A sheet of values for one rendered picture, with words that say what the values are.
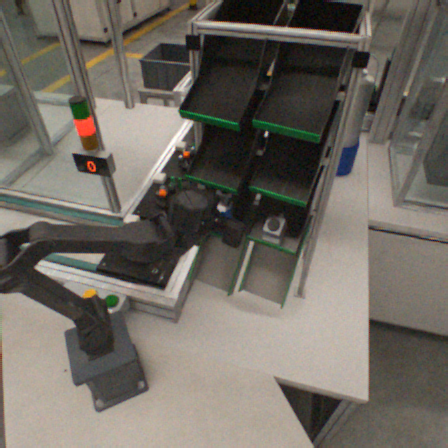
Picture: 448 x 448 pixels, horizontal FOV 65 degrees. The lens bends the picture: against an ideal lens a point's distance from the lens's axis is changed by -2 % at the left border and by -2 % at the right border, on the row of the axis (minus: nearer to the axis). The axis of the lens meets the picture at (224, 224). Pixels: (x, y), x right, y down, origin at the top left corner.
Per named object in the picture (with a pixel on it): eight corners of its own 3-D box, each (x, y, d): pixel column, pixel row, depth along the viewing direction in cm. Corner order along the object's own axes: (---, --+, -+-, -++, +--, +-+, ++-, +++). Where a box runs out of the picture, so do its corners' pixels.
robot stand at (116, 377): (96, 413, 92) (73, 385, 78) (86, 364, 101) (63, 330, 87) (149, 390, 96) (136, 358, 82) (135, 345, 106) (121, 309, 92)
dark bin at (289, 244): (294, 256, 88) (294, 246, 81) (246, 239, 92) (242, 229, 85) (329, 162, 96) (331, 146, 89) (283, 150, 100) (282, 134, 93)
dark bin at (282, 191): (305, 208, 76) (306, 193, 70) (249, 191, 80) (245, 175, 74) (342, 107, 84) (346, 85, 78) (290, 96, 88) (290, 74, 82)
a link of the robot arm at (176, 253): (174, 273, 71) (185, 239, 66) (152, 257, 72) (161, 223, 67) (192, 256, 76) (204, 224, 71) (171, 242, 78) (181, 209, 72)
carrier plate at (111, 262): (166, 288, 109) (165, 284, 108) (97, 271, 114) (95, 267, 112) (191, 233, 126) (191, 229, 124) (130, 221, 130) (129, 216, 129)
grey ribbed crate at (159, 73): (216, 97, 274) (215, 67, 258) (142, 88, 286) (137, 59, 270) (230, 76, 303) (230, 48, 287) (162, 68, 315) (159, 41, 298)
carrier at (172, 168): (213, 188, 143) (212, 163, 134) (158, 179, 148) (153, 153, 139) (228, 156, 160) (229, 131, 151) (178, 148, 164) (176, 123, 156)
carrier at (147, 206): (193, 231, 127) (190, 204, 118) (131, 218, 131) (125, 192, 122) (212, 189, 143) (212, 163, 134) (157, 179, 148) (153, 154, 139)
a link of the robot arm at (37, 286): (-32, 281, 53) (2, 260, 53) (-29, 248, 58) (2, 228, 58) (96, 344, 78) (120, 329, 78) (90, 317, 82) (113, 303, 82)
